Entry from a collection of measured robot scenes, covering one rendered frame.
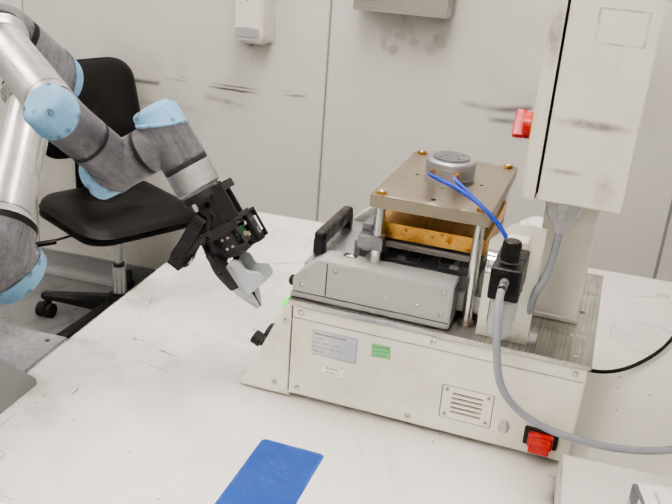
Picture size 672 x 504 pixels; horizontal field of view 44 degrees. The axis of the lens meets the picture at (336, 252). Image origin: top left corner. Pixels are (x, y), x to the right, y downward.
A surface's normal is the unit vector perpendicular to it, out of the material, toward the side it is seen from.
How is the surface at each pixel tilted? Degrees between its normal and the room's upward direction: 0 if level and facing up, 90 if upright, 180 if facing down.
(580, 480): 0
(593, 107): 90
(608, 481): 0
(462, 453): 0
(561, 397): 90
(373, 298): 90
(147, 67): 90
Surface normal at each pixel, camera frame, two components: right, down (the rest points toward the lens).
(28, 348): 0.07, -0.92
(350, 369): -0.33, 0.34
